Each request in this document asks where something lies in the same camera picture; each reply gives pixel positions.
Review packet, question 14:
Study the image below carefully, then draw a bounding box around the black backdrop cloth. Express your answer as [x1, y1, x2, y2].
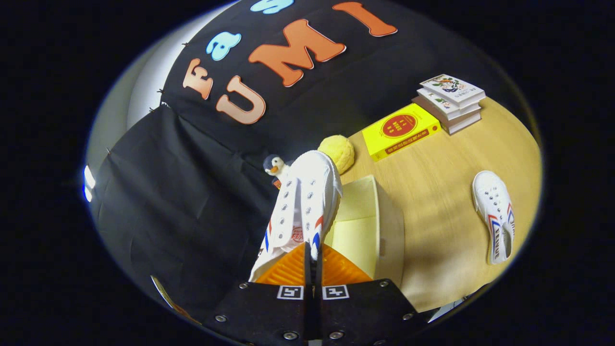
[91, 0, 510, 322]

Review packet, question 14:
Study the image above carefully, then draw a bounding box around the white canvas shoe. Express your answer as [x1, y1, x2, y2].
[248, 150, 343, 283]
[472, 171, 516, 265]

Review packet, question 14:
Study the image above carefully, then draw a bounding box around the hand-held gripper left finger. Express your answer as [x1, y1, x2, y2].
[204, 242, 312, 346]

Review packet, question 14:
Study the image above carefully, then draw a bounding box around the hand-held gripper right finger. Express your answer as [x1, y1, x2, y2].
[315, 243, 419, 346]

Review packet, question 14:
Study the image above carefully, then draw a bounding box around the ceiling light panel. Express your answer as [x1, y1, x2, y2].
[84, 165, 97, 202]

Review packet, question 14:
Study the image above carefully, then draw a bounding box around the cream fabric storage box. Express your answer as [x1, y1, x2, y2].
[324, 174, 405, 289]

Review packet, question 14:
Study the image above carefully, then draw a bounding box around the penguin plush toy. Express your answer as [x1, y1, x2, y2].
[262, 154, 294, 189]

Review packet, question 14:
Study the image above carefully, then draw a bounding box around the white book with leaf print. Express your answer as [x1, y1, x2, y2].
[416, 88, 482, 121]

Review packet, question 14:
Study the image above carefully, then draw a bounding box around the white book with floral cover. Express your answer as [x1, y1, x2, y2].
[419, 74, 486, 107]

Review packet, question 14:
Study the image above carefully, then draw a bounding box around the yellow book with red circle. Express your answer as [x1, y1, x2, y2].
[361, 103, 442, 162]

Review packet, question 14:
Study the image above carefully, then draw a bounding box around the yellow round plush toy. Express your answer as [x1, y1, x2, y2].
[318, 135, 356, 174]

